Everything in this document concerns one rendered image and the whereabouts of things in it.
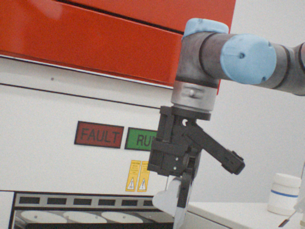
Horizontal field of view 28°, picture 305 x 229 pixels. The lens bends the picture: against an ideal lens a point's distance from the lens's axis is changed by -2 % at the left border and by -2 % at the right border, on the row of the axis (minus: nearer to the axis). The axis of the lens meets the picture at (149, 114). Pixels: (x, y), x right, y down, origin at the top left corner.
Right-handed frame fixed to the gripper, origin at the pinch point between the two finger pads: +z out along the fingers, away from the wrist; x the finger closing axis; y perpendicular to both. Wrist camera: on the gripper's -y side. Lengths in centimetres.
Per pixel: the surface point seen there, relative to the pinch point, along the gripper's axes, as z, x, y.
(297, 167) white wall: 17, -333, -49
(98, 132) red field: -11.1, -16.0, 21.1
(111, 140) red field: -9.8, -18.8, 18.8
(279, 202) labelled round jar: 0, -47, -20
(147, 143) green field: -9.9, -26.4, 12.5
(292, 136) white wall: -4, -323, -40
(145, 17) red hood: -35.7, -15.2, 15.9
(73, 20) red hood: -31.6, -2.4, 26.5
